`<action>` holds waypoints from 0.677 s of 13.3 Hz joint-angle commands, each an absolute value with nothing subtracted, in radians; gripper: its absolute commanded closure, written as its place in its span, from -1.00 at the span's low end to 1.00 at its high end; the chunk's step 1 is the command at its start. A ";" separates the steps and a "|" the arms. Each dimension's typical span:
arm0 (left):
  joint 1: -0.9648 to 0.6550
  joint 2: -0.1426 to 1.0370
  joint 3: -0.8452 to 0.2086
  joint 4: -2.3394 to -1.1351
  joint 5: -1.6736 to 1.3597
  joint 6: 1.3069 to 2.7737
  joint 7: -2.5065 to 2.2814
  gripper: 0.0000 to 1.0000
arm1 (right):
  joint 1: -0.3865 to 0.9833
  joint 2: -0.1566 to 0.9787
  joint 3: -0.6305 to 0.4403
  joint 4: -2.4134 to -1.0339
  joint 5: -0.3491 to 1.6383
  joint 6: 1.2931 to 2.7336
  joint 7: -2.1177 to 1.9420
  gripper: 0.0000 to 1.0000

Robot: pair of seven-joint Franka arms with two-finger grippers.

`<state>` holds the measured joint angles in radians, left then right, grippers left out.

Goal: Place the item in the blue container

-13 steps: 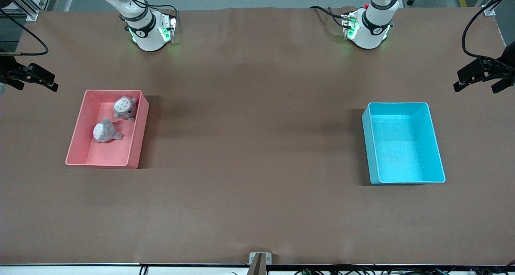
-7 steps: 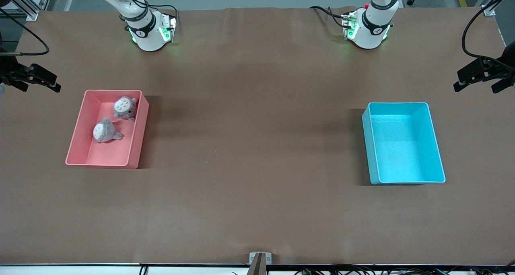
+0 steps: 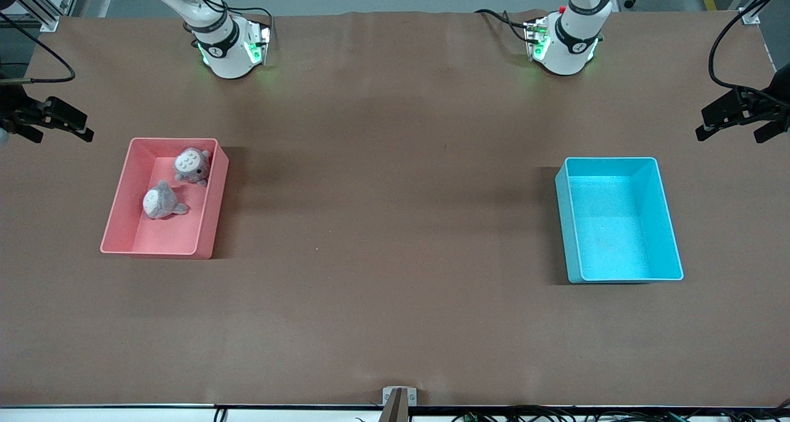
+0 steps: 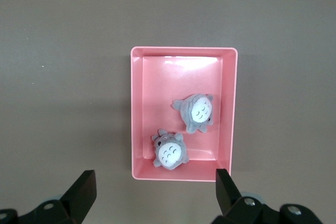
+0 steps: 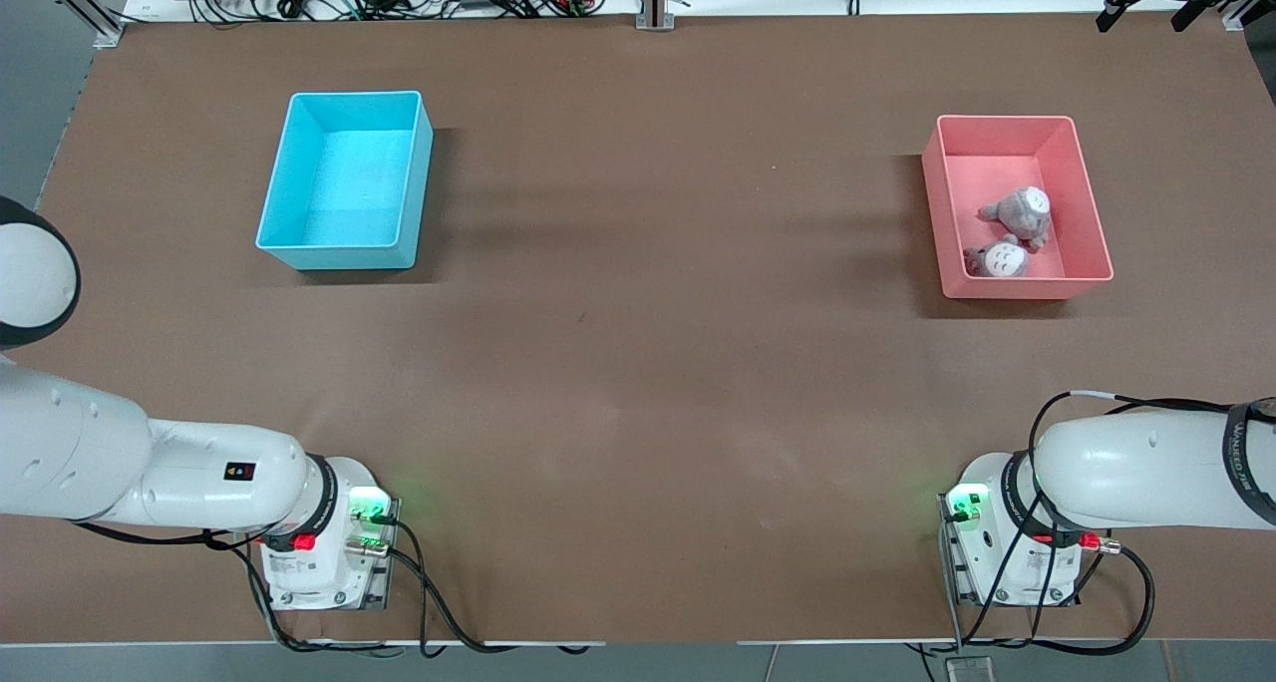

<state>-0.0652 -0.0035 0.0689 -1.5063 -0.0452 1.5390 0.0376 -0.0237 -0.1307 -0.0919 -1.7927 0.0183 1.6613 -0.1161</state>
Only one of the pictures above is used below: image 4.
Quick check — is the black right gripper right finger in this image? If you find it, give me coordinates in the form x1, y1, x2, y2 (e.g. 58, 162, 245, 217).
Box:
212, 168, 264, 224

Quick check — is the pink plastic box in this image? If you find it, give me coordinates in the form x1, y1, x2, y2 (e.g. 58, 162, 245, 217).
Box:
130, 46, 239, 183

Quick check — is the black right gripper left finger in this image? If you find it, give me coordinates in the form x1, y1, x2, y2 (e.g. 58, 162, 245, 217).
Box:
28, 169, 97, 224

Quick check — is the grey Totoro plush toy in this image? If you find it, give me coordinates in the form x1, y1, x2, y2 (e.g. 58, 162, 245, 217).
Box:
151, 129, 190, 170
172, 93, 215, 134

